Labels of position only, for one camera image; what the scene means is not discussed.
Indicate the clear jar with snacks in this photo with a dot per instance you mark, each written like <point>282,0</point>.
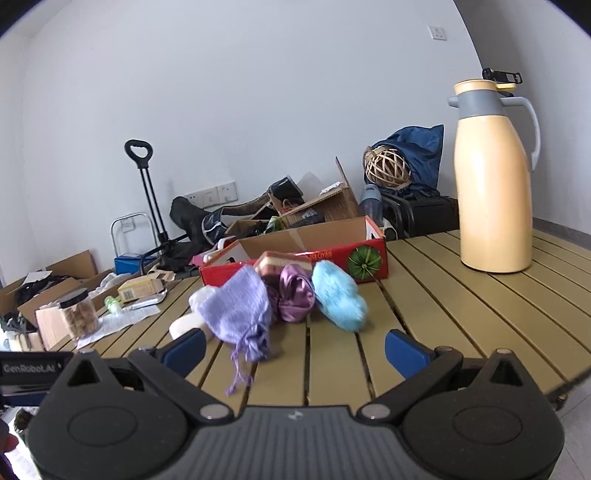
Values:
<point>78,318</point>

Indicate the rattan ball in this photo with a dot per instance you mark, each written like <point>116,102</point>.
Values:
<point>388,168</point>

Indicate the white metal rack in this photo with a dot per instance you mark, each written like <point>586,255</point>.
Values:
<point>111,240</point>

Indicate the purple satin scrunchie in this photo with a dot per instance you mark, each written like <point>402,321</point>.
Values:
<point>295,295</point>

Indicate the dark blue cloth bag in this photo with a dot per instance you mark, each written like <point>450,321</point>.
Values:
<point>425,152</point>

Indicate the small green bottle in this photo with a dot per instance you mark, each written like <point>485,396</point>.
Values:
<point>112,304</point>

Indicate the tall open cardboard box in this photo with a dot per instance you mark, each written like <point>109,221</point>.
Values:
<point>337,203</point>

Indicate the small yellow cardboard box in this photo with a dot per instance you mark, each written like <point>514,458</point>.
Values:
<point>138,288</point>

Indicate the small black box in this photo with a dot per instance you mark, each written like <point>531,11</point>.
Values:
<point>286,189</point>

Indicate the red printed cardboard box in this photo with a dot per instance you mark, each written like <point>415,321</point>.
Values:
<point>332,263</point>

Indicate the grey blue bottle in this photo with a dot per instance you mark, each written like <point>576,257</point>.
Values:
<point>371,203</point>

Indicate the white crumpled sheet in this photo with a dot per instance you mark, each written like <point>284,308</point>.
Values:
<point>120,323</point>

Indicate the small tan carton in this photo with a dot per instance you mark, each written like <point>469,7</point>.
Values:
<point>48,325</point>

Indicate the layered pink yellow sponge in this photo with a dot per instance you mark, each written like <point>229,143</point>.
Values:
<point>277,264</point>

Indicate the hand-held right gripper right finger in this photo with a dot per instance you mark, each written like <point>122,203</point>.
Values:
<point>406,355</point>

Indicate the white wall socket row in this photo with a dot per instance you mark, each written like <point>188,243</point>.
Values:
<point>217,194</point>

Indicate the white round foam piece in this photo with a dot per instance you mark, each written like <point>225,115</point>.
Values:
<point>184,325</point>

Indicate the blue storage box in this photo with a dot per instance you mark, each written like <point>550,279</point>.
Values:
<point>129,265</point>

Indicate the black hand trolley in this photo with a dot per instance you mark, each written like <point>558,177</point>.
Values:
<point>138,164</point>

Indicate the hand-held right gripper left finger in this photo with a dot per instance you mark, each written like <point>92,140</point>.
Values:
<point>184,350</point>

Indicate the tan folding table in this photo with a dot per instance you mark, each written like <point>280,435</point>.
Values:
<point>438,295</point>

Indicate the light blue fluffy item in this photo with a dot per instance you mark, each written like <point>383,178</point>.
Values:
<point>337,295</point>

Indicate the black suitcase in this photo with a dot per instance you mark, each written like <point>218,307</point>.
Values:
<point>429,217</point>

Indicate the yellow thermos jug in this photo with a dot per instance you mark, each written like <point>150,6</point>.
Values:
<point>494,194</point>

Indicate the black soft bag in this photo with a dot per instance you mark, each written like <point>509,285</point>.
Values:
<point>189,221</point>

